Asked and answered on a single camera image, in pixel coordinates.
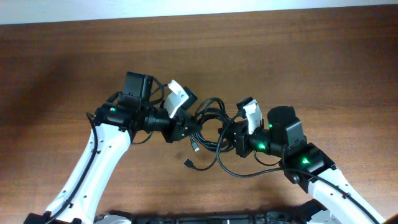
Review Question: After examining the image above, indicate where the black USB cable short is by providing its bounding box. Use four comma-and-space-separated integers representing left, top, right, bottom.
189, 133, 200, 152

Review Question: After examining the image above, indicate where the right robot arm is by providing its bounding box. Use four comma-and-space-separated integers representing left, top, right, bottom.
219, 104, 386, 223

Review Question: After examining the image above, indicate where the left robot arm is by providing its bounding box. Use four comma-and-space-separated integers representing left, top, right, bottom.
25, 72, 201, 223

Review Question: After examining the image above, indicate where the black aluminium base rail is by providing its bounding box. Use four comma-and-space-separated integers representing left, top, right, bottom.
93, 200, 330, 224

